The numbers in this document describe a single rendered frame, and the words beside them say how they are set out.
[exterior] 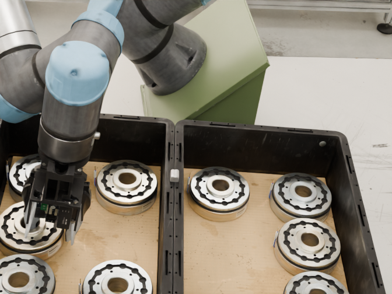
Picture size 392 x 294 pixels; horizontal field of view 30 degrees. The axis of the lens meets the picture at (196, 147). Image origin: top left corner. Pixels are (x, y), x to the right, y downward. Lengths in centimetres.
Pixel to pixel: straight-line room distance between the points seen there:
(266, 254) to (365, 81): 76
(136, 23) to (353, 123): 59
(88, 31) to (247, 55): 47
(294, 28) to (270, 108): 166
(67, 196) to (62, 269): 16
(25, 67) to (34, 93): 4
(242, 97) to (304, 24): 200
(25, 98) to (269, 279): 46
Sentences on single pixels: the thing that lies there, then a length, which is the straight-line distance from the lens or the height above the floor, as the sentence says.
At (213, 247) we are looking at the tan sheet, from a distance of 119.
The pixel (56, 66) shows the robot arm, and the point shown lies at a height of 120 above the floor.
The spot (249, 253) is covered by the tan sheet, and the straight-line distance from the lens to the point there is 120.
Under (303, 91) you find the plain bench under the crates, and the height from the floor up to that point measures 70.
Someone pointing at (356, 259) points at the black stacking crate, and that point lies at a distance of 116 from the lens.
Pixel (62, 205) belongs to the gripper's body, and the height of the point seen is 98.
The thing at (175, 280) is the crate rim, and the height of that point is 93.
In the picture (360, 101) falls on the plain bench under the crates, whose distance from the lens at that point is 178.
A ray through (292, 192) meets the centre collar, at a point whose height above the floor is 87.
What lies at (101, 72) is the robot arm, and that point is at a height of 119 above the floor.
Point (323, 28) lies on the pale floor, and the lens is 338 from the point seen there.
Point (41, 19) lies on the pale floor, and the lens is 321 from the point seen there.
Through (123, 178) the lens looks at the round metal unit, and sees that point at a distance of 125.
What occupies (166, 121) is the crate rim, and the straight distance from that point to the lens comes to 125.
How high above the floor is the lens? 173
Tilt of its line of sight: 42 degrees down
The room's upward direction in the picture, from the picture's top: 8 degrees clockwise
